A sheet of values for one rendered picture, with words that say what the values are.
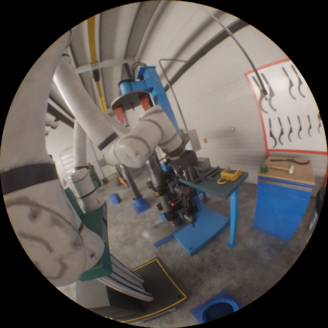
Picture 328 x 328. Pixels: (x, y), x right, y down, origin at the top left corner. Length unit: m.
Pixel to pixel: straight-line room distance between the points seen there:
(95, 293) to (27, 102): 1.07
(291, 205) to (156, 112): 1.52
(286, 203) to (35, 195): 1.62
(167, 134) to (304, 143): 2.31
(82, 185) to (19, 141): 0.63
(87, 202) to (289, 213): 1.92
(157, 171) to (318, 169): 2.89
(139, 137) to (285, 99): 2.29
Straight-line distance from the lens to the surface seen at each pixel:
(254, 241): 1.87
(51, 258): 0.19
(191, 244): 1.76
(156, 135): 0.31
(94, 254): 0.41
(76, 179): 0.78
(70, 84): 0.46
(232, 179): 1.05
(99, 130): 0.38
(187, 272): 1.70
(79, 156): 0.98
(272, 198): 1.51
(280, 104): 2.33
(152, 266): 1.52
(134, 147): 0.25
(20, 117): 0.22
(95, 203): 0.79
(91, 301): 1.08
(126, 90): 1.70
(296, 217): 1.63
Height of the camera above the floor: 1.59
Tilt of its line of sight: 13 degrees down
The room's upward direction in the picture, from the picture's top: 20 degrees counter-clockwise
